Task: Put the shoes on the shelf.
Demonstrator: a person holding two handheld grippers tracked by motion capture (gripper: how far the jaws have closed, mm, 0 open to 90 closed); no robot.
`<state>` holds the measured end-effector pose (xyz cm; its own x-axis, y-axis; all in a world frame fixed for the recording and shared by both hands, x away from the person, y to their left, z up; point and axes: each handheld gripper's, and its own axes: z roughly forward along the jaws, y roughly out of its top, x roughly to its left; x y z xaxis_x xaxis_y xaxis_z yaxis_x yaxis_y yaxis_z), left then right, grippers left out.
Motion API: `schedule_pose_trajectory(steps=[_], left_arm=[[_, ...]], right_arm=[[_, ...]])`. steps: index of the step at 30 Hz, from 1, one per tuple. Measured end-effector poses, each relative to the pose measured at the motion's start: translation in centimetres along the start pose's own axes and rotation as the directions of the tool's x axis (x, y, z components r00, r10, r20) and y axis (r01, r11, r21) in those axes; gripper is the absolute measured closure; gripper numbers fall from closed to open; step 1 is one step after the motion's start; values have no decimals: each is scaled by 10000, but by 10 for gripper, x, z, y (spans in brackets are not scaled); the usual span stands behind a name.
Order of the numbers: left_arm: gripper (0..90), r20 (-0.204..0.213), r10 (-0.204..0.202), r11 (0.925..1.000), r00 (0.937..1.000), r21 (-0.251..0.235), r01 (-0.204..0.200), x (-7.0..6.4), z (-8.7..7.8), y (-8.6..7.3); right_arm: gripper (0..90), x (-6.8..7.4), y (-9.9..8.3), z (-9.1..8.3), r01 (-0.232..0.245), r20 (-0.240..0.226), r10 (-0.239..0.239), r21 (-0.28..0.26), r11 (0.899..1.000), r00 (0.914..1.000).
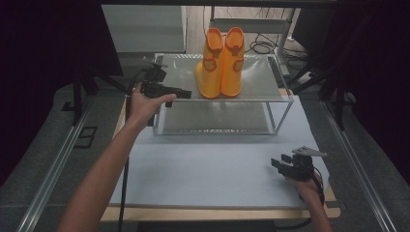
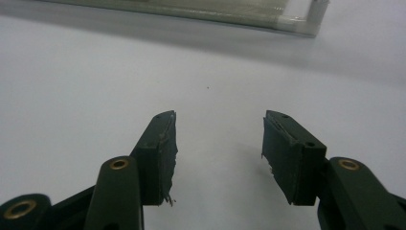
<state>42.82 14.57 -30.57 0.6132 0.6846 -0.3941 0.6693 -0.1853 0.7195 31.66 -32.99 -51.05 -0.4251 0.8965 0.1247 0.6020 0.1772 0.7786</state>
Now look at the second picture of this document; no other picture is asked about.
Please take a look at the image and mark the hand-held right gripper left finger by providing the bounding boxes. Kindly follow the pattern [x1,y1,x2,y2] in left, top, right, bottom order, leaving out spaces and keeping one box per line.
[129,109,179,208]

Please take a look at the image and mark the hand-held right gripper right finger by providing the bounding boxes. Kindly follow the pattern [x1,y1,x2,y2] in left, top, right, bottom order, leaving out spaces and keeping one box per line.
[260,109,328,207]

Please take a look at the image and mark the metal two-tier shoe rack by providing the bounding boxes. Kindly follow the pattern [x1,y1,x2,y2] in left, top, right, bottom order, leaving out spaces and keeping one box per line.
[39,0,331,39]

